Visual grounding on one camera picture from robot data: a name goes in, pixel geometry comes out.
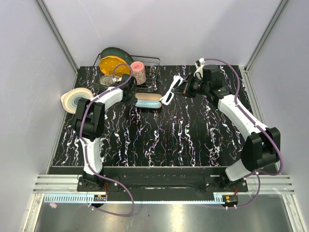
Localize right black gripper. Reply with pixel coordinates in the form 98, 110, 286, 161
173, 73, 210, 99

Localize black glasses case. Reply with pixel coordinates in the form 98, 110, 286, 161
135, 92, 162, 110

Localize white frame sunglasses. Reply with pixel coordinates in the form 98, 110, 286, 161
159, 75, 181, 105

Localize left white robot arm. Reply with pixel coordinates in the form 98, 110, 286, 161
73, 74, 137, 191

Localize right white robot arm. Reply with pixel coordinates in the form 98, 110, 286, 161
171, 65, 281, 192

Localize grey patterned small plate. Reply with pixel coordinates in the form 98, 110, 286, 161
99, 75, 122, 87

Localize pink patterned cup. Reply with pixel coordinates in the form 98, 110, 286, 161
130, 61, 146, 85

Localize yellow dotted plate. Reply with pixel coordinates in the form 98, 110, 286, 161
99, 56, 130, 77

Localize dark green plate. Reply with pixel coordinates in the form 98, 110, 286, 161
100, 47, 134, 65

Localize cream bowl with rings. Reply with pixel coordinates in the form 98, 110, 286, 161
60, 87, 93, 114

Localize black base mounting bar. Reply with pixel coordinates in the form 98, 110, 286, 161
77, 166, 249, 194

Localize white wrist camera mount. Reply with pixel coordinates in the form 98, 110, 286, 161
194, 58, 205, 80

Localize black wire dish rack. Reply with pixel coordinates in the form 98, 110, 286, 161
91, 53, 161, 94

